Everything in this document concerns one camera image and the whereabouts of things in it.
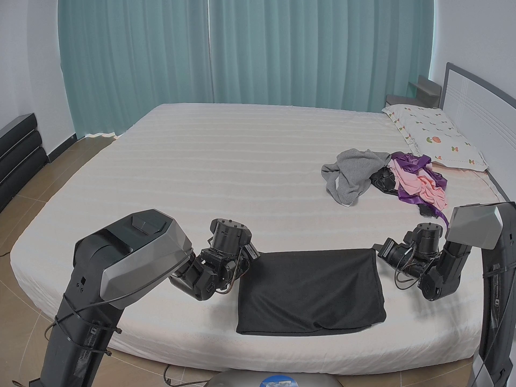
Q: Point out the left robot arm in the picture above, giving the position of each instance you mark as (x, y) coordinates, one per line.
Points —
(121, 256)

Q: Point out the blue-green curtain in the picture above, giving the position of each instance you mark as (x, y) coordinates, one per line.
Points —
(322, 38)
(137, 46)

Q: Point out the grey bedside table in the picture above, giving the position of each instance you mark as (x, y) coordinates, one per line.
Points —
(423, 91)

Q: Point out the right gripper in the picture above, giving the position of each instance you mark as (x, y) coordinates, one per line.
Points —
(391, 250)

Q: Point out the black T-shirt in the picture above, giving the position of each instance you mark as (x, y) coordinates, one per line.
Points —
(310, 292)

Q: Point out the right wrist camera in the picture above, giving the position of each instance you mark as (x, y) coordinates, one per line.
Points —
(409, 239)

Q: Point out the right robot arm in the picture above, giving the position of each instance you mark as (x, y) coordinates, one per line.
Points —
(471, 236)

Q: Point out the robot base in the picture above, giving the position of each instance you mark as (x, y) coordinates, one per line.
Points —
(270, 378)

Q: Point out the black chest of drawers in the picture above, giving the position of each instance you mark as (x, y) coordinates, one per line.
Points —
(18, 155)

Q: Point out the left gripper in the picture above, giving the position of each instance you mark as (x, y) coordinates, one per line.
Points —
(249, 256)

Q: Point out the grey garment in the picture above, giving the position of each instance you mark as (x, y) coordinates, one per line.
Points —
(354, 175)

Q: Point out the white printed pillow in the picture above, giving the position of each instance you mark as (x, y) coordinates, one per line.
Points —
(435, 135)

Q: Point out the bed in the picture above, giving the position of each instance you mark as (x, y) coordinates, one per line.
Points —
(221, 167)

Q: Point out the pile of clothes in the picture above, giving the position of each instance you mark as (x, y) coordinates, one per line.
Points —
(419, 184)

